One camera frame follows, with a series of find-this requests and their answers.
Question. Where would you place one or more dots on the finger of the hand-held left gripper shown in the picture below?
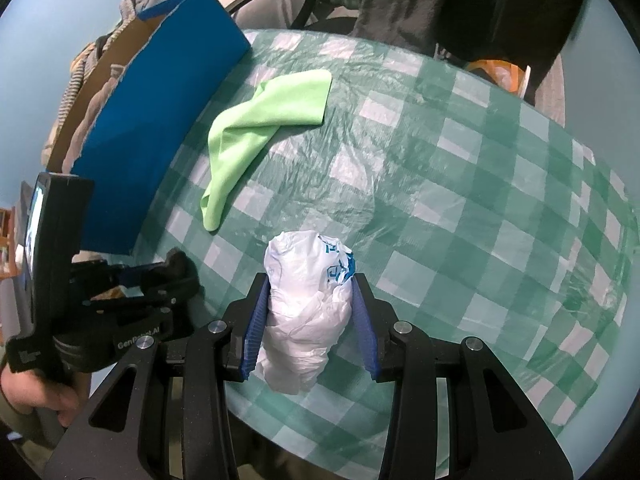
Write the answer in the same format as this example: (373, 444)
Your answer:
(131, 276)
(179, 274)

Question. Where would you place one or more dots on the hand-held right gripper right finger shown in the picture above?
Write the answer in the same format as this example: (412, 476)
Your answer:
(367, 330)

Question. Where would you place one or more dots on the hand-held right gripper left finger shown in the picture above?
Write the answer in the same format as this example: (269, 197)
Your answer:
(255, 330)

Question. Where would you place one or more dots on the white plastic bag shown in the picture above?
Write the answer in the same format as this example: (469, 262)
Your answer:
(305, 310)

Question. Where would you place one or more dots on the blue cardboard box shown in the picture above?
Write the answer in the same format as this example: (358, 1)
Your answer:
(150, 125)

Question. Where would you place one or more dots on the grey-brown soft cloth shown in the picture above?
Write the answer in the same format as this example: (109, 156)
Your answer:
(92, 110)

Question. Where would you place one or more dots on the person's left hand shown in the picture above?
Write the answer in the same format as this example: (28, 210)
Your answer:
(35, 395)

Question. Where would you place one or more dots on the green checkered tablecloth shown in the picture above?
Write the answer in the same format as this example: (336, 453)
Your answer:
(450, 185)

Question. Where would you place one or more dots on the striped grey garment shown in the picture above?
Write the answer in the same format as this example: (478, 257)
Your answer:
(77, 75)

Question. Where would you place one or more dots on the green microfiber cloth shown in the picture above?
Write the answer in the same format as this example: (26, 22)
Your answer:
(270, 105)

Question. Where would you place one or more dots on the orange round object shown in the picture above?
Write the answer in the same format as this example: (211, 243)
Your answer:
(492, 72)

